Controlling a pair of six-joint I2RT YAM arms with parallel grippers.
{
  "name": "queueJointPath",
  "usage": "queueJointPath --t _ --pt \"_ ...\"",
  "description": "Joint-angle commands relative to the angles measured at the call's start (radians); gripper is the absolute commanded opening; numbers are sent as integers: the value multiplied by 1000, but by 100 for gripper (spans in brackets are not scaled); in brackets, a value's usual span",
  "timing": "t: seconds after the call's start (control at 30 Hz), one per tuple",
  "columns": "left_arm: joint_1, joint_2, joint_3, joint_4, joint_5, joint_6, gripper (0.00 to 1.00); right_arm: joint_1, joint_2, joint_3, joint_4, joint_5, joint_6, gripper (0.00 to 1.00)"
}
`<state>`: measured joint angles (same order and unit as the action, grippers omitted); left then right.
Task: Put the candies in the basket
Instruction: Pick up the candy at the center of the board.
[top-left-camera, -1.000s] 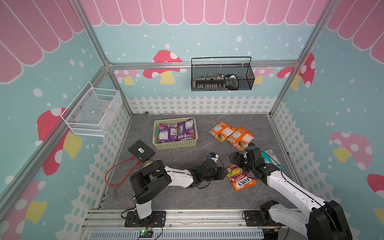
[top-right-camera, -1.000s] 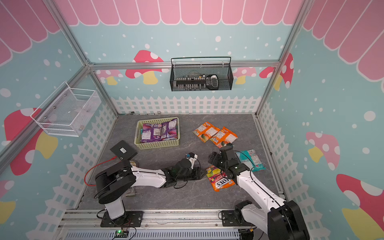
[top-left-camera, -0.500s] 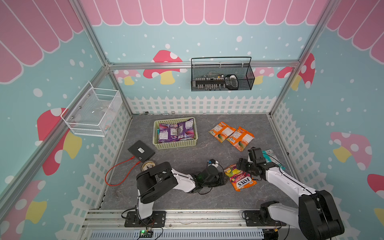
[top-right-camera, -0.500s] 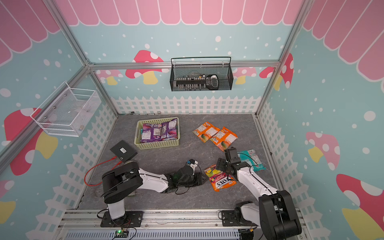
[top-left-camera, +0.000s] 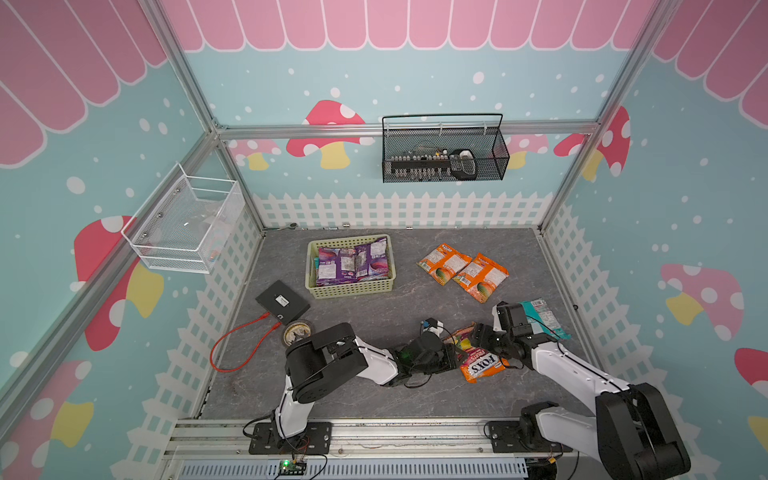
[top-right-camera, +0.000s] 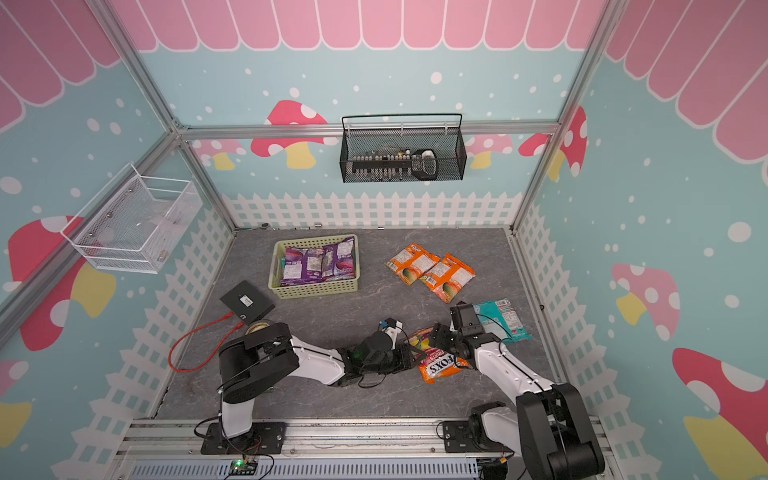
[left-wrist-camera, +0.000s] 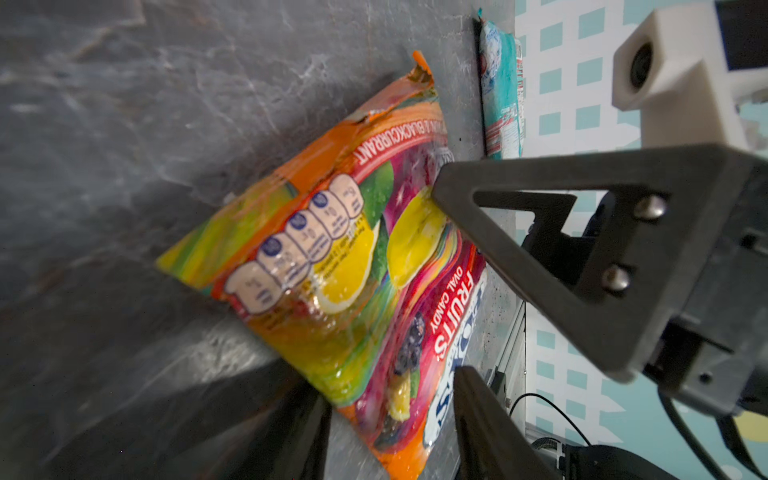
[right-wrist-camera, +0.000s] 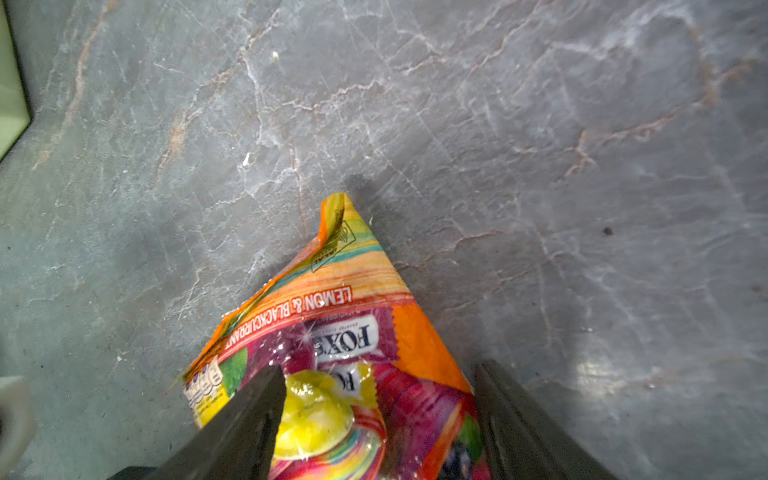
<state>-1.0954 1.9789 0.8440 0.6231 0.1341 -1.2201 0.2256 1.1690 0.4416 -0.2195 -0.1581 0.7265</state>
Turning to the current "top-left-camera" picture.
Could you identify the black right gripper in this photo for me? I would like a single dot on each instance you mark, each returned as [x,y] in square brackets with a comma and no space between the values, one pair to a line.
[481,335]

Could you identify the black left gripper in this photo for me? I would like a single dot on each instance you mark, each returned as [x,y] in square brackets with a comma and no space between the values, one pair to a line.
[449,358]

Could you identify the orange pink fruit candy bag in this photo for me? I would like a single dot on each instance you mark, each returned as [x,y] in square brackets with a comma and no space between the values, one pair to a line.
[474,362]

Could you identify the purple candy bag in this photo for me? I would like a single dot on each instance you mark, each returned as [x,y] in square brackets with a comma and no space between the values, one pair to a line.
[371,260]
[335,266]

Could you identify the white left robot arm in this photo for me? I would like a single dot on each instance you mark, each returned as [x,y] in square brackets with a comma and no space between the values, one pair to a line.
[323,362]

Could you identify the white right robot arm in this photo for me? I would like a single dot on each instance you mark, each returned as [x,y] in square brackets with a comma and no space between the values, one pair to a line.
[629,429]

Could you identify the light green plastic basket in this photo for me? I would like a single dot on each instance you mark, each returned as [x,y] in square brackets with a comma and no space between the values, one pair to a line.
[352,289]

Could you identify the orange candy bag near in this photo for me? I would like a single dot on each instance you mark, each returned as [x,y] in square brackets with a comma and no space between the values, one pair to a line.
[481,277]

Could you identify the orange candy bag far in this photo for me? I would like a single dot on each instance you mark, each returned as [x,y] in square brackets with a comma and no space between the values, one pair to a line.
[444,263]

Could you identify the brown tape roll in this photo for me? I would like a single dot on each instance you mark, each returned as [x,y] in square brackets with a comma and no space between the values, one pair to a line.
[295,332]

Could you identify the black electronics box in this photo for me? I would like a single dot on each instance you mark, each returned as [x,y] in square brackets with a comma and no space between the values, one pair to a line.
[283,303]

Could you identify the green lit circuit board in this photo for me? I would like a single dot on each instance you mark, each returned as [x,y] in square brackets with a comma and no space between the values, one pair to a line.
[292,467]

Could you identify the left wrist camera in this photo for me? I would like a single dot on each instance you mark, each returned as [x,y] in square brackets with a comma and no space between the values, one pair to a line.
[433,326]

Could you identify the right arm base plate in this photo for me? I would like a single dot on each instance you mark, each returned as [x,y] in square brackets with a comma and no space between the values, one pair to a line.
[513,436]

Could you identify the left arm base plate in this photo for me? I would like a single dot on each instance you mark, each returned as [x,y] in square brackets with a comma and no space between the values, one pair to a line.
[265,440]

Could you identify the black wire wall basket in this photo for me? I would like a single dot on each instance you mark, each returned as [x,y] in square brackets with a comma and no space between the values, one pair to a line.
[443,148]

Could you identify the white wire wall basket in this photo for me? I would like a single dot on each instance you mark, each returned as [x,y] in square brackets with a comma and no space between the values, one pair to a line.
[186,224]

